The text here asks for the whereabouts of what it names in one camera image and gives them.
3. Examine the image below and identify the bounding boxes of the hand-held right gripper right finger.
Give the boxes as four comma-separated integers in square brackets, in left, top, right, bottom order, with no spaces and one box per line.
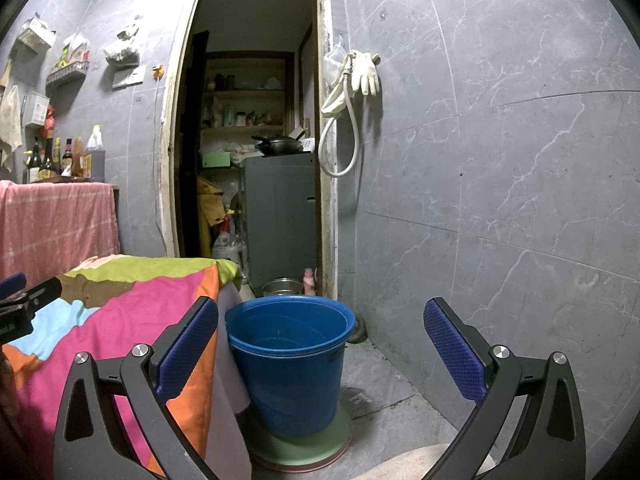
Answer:
[423,297,587,480]

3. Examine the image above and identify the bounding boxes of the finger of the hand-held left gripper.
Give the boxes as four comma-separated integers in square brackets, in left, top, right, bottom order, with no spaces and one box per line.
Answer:
[0,273,27,301]
[0,277,63,318]

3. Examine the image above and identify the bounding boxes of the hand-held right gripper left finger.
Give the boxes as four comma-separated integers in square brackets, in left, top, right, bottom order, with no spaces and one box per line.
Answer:
[52,296,221,480]

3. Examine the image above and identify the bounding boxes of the blue plastic bucket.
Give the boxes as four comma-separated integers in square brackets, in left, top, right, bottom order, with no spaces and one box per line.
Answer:
[225,295,357,437]

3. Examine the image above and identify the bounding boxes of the grey hanging cloth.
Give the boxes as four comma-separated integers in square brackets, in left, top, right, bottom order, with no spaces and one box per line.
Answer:
[205,280,253,480]

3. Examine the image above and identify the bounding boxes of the pink checked cloth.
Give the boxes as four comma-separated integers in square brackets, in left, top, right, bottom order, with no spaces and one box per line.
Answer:
[0,180,121,286]

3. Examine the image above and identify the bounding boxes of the colourful patchwork blanket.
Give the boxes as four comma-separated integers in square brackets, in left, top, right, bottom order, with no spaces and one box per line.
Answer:
[0,255,243,480]

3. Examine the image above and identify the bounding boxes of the white plastic bag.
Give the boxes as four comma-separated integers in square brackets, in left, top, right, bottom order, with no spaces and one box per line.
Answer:
[212,220,246,273]

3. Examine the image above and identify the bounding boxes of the metal bowl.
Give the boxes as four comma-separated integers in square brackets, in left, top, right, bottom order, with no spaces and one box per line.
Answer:
[262,277,301,298]

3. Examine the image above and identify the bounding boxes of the yellow bag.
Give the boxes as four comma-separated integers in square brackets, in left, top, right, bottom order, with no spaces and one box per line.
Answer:
[197,176,226,256]

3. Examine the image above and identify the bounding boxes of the green round lid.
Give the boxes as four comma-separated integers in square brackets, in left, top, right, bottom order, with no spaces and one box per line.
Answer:
[247,400,353,472]

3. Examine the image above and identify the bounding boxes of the grey cabinet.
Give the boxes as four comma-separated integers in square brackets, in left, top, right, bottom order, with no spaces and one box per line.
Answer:
[242,154,318,291]

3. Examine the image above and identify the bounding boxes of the beige hanging towel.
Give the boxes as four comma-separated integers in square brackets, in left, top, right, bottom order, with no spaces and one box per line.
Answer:
[0,84,23,171]

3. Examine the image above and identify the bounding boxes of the black wok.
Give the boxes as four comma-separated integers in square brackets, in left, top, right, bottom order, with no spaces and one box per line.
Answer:
[251,133,306,157]

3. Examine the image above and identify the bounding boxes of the pink snack packets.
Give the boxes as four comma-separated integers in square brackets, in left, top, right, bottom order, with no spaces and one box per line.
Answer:
[65,34,91,66]

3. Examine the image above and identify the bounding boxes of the hanging crumpled plastic bag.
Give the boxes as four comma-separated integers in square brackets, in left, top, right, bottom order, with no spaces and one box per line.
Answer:
[103,16,145,68]

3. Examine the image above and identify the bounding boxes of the wooden shelf unit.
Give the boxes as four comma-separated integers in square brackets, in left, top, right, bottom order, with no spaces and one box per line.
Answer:
[201,51,296,133]

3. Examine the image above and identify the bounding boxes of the white rubber gloves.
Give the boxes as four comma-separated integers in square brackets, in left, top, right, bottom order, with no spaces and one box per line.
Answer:
[350,51,382,97]

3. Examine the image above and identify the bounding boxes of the grey wall box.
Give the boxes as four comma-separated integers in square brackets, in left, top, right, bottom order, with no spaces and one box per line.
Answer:
[24,91,51,127]

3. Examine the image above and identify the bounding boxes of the wooden door frame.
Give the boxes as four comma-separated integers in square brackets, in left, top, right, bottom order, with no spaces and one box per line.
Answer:
[159,0,341,301]

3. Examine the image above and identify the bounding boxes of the grey wall rack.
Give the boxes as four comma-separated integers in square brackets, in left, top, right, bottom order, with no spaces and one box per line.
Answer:
[46,60,91,87]

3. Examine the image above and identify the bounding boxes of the white wall switch panel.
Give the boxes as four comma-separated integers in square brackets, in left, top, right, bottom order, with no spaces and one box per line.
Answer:
[111,65,147,90]

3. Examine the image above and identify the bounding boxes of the white hose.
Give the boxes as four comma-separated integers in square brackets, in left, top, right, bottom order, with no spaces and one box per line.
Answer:
[318,52,362,177]

